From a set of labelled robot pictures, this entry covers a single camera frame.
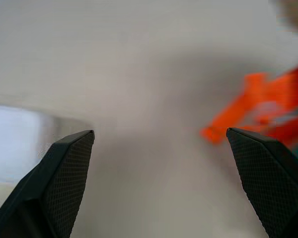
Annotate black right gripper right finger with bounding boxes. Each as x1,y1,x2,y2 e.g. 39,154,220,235
225,127,298,238

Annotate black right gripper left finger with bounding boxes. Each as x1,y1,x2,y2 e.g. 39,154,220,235
0,129,95,238

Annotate white box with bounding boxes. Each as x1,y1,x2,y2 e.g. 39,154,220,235
0,103,56,183

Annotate orange plastic toy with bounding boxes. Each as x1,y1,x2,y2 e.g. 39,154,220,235
200,60,298,167

